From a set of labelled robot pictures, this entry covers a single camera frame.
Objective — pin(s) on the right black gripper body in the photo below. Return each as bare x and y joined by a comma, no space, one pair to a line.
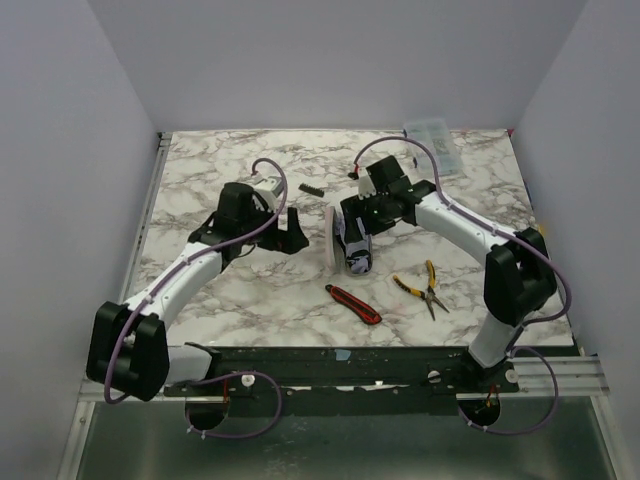
357,213

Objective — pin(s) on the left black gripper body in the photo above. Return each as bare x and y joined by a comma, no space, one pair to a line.
276,235

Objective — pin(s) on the pink zippered umbrella case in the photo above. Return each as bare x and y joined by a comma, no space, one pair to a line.
341,256

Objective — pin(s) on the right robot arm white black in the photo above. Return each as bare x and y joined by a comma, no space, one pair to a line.
518,279

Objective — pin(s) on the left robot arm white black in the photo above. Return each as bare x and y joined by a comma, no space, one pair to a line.
129,349

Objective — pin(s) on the small black comb piece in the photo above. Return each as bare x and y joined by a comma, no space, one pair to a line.
315,191

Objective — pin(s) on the clear plastic screw box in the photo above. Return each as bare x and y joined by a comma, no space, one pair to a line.
434,134

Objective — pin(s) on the red black utility knife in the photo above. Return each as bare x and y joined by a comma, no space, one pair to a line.
362,310

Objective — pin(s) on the yellow black needle-nose pliers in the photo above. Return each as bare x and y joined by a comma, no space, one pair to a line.
428,295

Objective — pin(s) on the blue tape piece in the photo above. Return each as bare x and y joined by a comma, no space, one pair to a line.
342,354

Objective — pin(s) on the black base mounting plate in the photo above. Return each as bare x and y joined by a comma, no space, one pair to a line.
309,381

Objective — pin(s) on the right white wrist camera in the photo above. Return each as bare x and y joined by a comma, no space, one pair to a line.
366,187

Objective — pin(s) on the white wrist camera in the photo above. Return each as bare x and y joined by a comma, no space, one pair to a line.
270,190
366,187

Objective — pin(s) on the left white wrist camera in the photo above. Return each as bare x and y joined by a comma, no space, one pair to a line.
270,190

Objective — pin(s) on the aluminium frame rail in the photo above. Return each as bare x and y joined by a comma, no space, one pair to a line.
558,372

